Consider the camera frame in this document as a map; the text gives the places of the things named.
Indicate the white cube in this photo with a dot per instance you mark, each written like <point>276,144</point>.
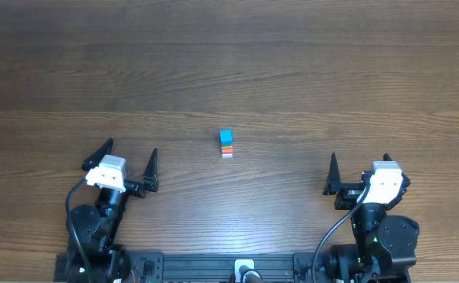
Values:
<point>227,156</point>

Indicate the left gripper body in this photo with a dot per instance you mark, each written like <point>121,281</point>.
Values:
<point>136,189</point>

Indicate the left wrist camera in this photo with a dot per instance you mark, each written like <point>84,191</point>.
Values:
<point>107,173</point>

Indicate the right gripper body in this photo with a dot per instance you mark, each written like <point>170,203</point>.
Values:
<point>347,198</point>

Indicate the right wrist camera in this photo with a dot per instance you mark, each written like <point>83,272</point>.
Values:
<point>384,182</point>

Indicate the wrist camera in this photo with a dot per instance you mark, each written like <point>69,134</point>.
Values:
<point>107,173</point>
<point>384,182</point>

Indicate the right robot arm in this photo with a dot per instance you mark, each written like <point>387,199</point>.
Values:
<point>390,239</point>

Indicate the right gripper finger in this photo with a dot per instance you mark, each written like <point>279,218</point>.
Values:
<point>333,178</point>
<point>405,178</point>

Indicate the mounting rail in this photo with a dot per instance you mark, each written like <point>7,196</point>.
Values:
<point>206,267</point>

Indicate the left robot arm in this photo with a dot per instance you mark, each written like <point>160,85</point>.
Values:
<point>96,228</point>

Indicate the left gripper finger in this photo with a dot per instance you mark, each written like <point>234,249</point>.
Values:
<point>151,177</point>
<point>96,159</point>

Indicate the blue cube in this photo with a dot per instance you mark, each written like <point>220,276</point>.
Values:
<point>226,137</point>

